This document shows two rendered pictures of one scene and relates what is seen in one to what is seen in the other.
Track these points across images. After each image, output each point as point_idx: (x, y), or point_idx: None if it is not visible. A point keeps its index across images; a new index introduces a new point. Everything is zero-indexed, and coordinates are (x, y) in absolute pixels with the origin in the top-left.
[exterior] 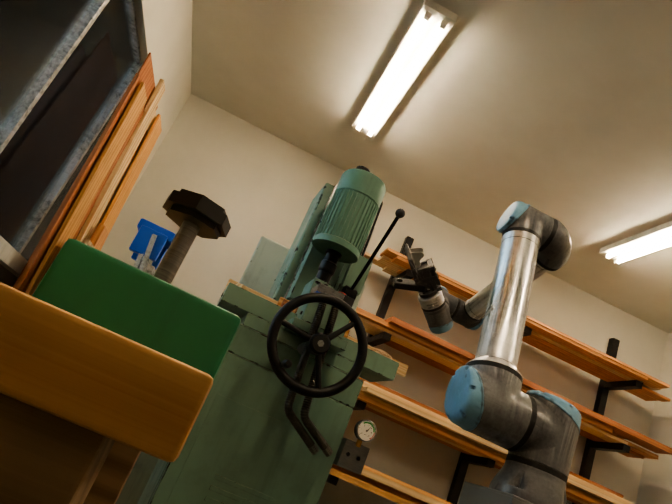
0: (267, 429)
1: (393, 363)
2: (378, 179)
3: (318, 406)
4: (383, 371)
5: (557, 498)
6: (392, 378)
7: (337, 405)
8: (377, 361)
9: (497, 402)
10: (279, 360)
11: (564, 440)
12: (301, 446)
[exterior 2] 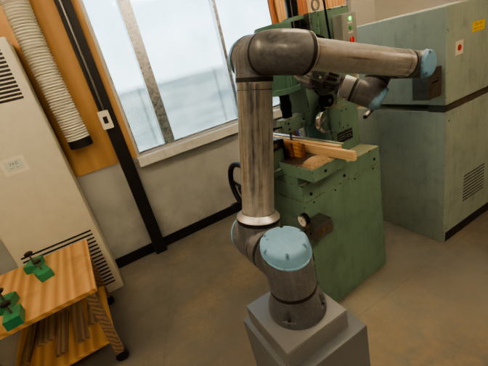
0: (279, 217)
1: (308, 171)
2: (261, 29)
3: (290, 204)
4: (306, 178)
5: (277, 314)
6: (312, 181)
7: (297, 202)
8: (301, 173)
9: (239, 246)
10: (238, 200)
11: (270, 277)
12: (293, 224)
